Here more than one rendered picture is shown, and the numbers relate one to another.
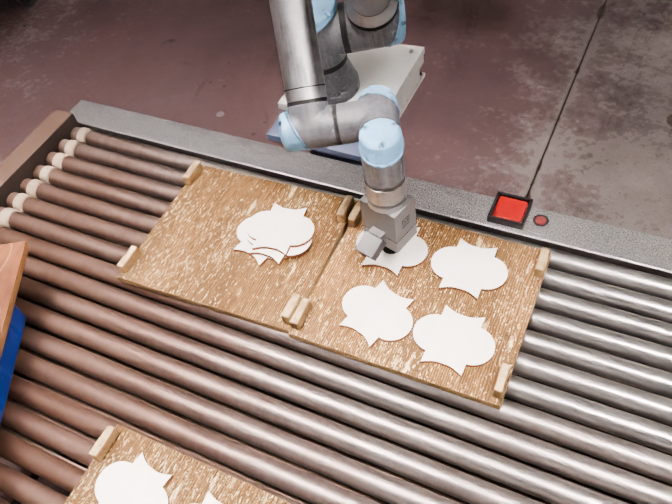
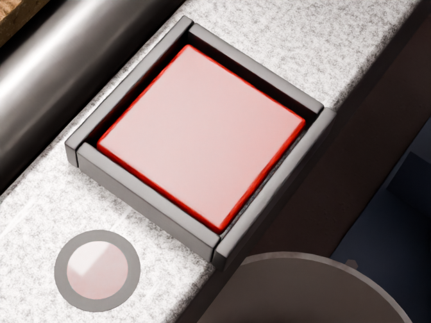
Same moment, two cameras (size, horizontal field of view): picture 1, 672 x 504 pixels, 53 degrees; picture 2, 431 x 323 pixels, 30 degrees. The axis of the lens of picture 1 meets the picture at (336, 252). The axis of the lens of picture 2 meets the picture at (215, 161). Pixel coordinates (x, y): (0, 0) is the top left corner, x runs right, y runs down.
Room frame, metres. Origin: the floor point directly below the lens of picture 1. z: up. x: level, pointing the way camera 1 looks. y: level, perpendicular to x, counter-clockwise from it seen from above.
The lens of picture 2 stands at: (0.88, -0.52, 1.20)
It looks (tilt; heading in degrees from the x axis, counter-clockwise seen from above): 64 degrees down; 83
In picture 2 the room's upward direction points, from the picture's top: 10 degrees clockwise
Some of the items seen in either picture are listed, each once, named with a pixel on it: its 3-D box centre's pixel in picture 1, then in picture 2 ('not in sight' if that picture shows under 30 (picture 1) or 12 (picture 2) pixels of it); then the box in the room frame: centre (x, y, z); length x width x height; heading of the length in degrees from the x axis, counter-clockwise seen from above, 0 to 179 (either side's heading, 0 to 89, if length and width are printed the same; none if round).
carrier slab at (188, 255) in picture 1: (240, 240); not in sight; (0.96, 0.20, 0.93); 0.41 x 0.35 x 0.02; 57
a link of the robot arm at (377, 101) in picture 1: (369, 118); not in sight; (0.95, -0.11, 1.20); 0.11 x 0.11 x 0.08; 82
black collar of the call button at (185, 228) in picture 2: (510, 210); (202, 137); (0.89, -0.38, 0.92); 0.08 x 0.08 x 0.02; 56
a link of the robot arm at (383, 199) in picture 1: (384, 185); not in sight; (0.85, -0.11, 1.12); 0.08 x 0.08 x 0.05
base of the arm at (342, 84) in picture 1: (326, 72); not in sight; (1.39, -0.07, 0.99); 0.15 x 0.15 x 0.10
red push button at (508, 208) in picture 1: (510, 210); (202, 138); (0.89, -0.38, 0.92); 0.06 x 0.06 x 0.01; 56
